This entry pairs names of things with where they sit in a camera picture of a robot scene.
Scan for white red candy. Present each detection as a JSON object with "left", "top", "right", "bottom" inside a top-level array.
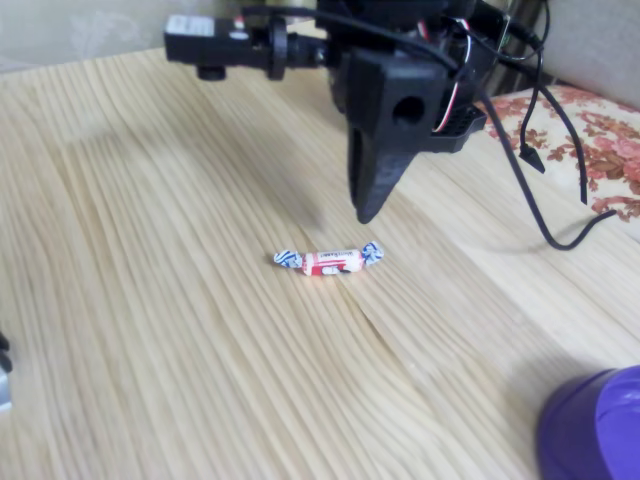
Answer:
[{"left": 272, "top": 239, "right": 386, "bottom": 280}]

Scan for purple bowl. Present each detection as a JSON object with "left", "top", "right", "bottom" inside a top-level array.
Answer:
[{"left": 535, "top": 364, "right": 640, "bottom": 480}]

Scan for white red servo wire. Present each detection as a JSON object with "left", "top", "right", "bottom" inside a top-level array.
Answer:
[{"left": 417, "top": 17, "right": 474, "bottom": 134}]

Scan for thick black cable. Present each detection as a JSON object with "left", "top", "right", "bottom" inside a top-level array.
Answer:
[{"left": 477, "top": 89, "right": 619, "bottom": 251}]

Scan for thin black cable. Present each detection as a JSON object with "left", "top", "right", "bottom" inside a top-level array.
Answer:
[{"left": 507, "top": 0, "right": 590, "bottom": 206}]

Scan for black camera box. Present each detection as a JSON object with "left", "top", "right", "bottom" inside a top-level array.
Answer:
[{"left": 163, "top": 13, "right": 321, "bottom": 82}]

